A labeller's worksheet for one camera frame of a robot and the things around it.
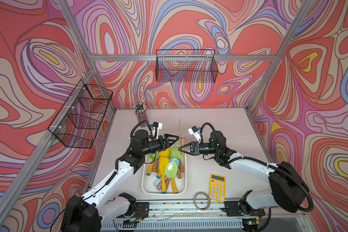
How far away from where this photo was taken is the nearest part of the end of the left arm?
585mm

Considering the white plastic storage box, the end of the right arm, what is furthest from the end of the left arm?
the white plastic storage box

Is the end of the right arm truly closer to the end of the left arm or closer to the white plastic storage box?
the end of the left arm

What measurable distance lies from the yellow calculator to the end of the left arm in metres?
0.31

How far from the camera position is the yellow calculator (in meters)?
0.78

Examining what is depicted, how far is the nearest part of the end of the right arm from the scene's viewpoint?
63 centimetres

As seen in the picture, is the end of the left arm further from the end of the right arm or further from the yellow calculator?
the yellow calculator

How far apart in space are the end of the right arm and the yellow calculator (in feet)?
0.79
